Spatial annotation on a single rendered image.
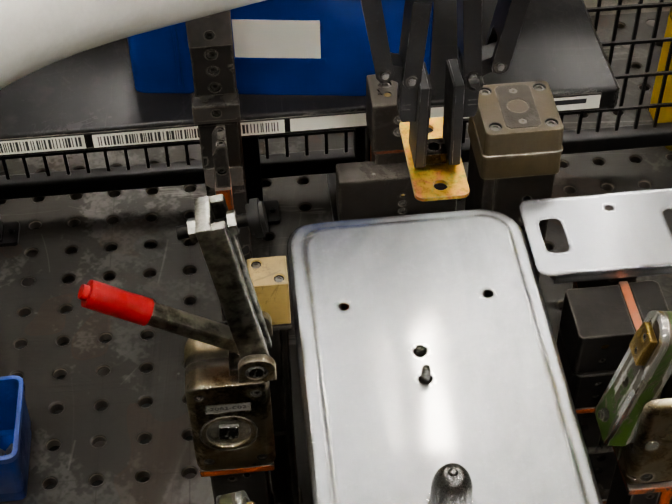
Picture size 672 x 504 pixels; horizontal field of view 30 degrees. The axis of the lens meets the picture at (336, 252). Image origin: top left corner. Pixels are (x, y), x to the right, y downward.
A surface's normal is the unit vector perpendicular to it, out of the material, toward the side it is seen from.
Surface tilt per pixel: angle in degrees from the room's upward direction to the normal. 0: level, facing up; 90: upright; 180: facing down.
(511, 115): 0
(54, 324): 0
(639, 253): 0
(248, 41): 90
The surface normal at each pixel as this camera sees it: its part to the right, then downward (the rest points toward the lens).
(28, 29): 0.44, 0.53
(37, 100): -0.01, -0.70
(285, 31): -0.04, 0.72
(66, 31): 0.41, 0.73
